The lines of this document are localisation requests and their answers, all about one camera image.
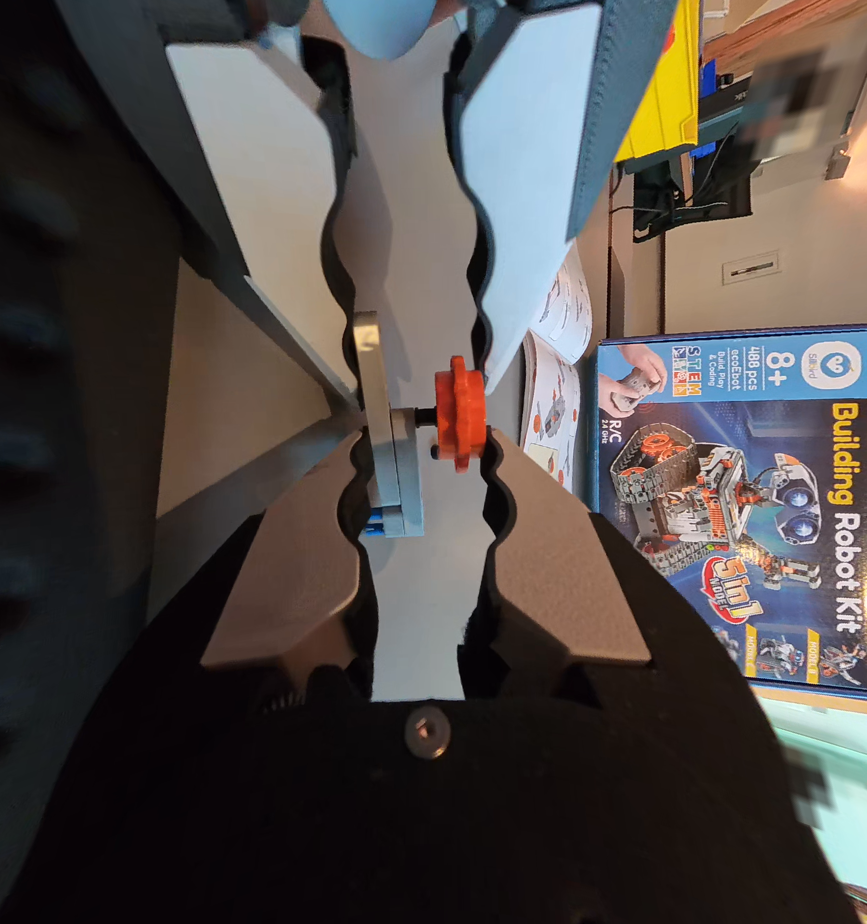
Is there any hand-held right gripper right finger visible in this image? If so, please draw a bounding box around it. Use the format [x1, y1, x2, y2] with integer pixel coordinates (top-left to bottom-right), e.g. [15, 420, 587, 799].
[459, 426, 652, 697]

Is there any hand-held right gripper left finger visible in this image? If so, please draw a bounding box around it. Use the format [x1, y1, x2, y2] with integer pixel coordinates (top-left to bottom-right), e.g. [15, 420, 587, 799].
[201, 427, 380, 697]

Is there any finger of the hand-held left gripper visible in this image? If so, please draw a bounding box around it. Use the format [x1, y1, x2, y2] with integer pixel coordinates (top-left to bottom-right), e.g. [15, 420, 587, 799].
[165, 39, 368, 416]
[444, 3, 604, 394]

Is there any grey beam assembly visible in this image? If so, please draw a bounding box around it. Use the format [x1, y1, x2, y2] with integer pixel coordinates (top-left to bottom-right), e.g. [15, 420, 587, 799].
[353, 310, 427, 539]

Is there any orange gear wheel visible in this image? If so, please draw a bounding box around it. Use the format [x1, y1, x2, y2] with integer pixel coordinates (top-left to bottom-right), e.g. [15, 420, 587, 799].
[433, 355, 488, 474]

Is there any yellow plastic bin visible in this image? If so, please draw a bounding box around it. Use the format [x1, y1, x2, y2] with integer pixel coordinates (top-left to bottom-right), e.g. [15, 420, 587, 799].
[614, 0, 701, 163]

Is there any blue robot kit box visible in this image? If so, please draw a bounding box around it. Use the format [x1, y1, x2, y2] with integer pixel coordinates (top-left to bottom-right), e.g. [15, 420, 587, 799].
[588, 325, 867, 705]

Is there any open instruction booklet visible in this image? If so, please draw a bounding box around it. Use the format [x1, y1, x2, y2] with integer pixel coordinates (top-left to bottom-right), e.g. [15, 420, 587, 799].
[519, 245, 595, 492]

